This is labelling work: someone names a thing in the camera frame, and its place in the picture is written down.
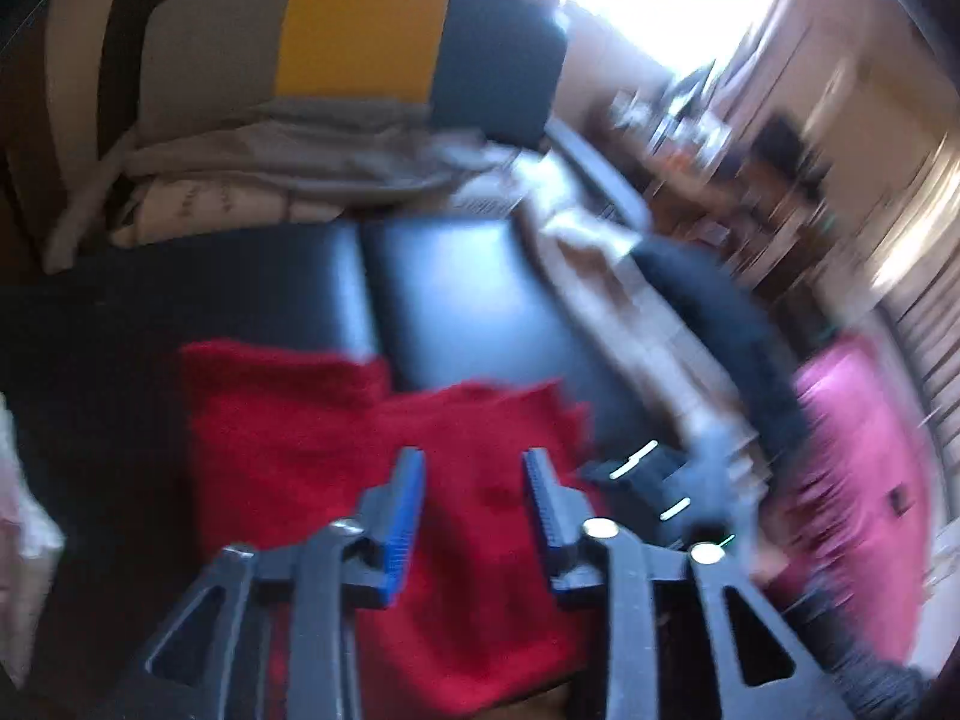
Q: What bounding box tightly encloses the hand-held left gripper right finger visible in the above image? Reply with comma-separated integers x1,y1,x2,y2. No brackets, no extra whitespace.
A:
523,448,856,720

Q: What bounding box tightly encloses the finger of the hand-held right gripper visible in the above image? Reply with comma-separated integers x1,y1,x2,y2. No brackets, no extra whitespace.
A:
581,441,680,500
637,491,702,545

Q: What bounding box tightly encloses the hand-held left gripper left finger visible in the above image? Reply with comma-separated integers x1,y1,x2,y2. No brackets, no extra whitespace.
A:
82,448,427,720

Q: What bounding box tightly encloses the red knit sweater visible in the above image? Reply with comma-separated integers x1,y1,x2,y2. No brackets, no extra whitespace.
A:
180,341,612,713

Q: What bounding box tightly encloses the cream knit sweater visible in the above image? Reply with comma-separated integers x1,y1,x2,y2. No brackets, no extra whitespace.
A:
514,150,758,466

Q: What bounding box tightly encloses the pile of pale clothes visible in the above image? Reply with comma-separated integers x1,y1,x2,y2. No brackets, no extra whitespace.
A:
0,390,65,578

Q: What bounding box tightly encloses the black garment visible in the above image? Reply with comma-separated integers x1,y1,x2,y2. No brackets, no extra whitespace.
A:
634,236,815,458

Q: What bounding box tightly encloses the pink bedspread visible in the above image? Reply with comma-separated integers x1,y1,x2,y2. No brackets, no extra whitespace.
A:
750,334,935,665

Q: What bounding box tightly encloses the white pillow black lettering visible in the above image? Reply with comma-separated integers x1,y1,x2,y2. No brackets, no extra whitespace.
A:
450,165,541,218

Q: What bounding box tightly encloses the wooden table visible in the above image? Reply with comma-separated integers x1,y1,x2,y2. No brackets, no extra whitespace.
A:
600,75,751,256

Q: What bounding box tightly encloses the striped curtain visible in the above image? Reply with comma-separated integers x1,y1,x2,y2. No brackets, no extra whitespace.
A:
862,90,960,451

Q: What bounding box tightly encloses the black monitor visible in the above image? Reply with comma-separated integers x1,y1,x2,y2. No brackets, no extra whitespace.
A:
750,116,826,188

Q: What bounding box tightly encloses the white pillow grey print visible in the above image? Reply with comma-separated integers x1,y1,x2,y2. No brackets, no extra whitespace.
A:
109,172,376,245

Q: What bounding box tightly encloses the grey garment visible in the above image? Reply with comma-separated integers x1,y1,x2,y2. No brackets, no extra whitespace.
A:
112,97,526,203

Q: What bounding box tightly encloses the grey yellow blue armchair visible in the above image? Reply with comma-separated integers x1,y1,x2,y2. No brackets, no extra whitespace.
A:
41,0,653,275

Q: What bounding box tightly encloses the black upright cushion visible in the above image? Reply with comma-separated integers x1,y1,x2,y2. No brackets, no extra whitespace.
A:
97,0,172,162

